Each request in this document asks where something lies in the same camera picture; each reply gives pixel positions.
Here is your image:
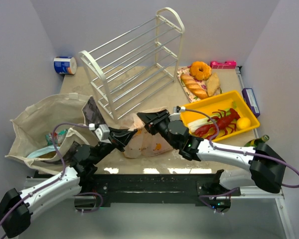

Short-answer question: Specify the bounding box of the translucent orange plastic bag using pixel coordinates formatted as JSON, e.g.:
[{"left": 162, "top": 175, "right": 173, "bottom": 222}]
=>
[{"left": 119, "top": 113, "right": 173, "bottom": 159}]

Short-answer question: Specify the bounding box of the green red snack packet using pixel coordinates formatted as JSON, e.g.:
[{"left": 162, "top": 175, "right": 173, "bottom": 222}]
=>
[{"left": 45, "top": 129, "right": 68, "bottom": 146}]

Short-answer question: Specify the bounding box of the cream canvas tote bag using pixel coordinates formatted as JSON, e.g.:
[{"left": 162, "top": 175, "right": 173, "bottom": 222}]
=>
[{"left": 7, "top": 93, "right": 101, "bottom": 175}]

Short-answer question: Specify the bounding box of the blue brown chips bag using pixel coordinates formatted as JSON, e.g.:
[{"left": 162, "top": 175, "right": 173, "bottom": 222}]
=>
[{"left": 26, "top": 145, "right": 56, "bottom": 160}]

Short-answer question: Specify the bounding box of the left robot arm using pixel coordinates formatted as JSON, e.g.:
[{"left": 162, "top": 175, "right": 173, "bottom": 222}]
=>
[{"left": 0, "top": 123, "right": 137, "bottom": 239}]

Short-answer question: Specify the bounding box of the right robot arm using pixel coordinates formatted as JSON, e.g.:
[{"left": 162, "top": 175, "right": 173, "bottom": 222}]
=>
[{"left": 137, "top": 110, "right": 286, "bottom": 194}]

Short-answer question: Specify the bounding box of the white celery cabbage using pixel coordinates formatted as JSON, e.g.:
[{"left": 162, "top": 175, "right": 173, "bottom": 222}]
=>
[{"left": 187, "top": 108, "right": 231, "bottom": 133}]

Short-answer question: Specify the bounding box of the white metal shoe rack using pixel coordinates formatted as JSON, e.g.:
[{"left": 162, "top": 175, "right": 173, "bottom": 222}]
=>
[{"left": 78, "top": 7, "right": 185, "bottom": 121}]

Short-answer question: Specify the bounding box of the baguette bread loaf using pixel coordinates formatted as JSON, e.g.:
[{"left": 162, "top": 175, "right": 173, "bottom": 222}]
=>
[{"left": 180, "top": 73, "right": 208, "bottom": 100}]

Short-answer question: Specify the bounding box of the red lobster toy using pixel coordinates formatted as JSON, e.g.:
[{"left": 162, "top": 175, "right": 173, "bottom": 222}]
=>
[{"left": 194, "top": 108, "right": 241, "bottom": 140}]

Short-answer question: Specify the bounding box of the tan triangular pastry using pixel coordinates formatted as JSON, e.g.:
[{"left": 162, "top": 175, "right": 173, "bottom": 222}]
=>
[{"left": 206, "top": 73, "right": 220, "bottom": 97}]

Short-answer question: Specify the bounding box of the yellow plastic bin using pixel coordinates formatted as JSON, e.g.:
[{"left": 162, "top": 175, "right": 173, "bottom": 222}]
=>
[{"left": 184, "top": 90, "right": 260, "bottom": 142}]

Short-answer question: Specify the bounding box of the pink box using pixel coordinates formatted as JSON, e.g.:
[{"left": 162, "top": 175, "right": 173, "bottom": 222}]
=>
[{"left": 210, "top": 61, "right": 237, "bottom": 69}]

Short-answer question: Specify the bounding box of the yellow lemon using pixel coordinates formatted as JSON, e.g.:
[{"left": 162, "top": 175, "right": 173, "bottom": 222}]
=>
[{"left": 236, "top": 117, "right": 251, "bottom": 130}]

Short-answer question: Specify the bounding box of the blue toilet paper roll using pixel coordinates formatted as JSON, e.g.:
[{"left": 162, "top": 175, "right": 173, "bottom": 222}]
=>
[{"left": 53, "top": 56, "right": 77, "bottom": 75}]

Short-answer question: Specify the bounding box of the purple box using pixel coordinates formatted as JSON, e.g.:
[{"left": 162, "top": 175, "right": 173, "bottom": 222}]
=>
[{"left": 242, "top": 88, "right": 260, "bottom": 118}]

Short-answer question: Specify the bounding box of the green glass bottle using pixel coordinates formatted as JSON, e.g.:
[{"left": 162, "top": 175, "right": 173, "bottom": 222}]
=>
[{"left": 244, "top": 134, "right": 270, "bottom": 147}]

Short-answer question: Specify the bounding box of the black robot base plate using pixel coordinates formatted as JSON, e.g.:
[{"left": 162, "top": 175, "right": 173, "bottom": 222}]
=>
[{"left": 74, "top": 170, "right": 241, "bottom": 213}]

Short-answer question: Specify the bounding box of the orange ring doughnut bread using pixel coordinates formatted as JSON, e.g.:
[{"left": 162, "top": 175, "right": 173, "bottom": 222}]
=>
[{"left": 189, "top": 61, "right": 212, "bottom": 81}]

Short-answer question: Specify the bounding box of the aluminium frame rail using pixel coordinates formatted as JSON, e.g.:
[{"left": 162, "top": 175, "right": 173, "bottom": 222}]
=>
[{"left": 235, "top": 66, "right": 295, "bottom": 239}]

